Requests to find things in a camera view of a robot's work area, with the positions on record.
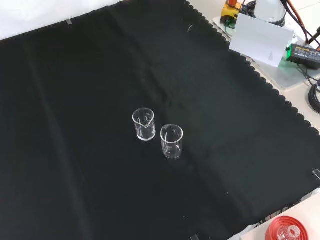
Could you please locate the orange cable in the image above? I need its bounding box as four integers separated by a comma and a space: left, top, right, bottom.
291, 0, 320, 50

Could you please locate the red ribbed funnel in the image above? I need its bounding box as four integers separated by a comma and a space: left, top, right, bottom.
264, 215, 311, 240

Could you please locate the black bench cloth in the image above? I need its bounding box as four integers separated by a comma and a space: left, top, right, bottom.
0, 0, 320, 240

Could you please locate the grey metal base plate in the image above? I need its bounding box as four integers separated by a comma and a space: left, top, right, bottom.
211, 12, 320, 91

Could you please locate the green cable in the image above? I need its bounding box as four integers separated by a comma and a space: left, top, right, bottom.
223, 19, 235, 38

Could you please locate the black power supply box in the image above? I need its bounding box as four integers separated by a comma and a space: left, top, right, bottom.
285, 42, 320, 70

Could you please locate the yellow stop button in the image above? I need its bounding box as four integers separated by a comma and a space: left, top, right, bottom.
221, 0, 245, 25

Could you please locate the clear glass beaker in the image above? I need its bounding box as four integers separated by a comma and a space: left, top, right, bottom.
159, 124, 184, 160
131, 107, 157, 142

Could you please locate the pale white board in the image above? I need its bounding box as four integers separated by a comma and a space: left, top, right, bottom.
228, 12, 295, 68

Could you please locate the small clear glass flask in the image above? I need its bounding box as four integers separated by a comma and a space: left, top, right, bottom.
278, 224, 301, 240

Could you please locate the black cable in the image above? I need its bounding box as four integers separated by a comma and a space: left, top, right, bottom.
297, 62, 320, 86
307, 79, 320, 113

